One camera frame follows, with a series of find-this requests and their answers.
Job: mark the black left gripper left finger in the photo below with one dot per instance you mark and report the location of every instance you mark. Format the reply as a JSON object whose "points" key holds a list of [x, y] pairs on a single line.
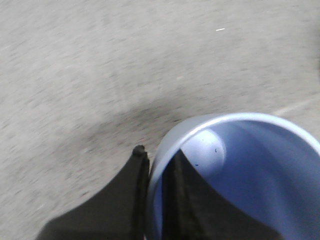
{"points": [[116, 212]]}

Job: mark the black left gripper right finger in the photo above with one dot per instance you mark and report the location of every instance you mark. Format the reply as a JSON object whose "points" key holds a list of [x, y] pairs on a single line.
{"points": [[192, 210]]}

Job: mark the blue plastic cup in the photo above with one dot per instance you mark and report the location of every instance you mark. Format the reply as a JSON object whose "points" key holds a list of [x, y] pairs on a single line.
{"points": [[265, 165]]}

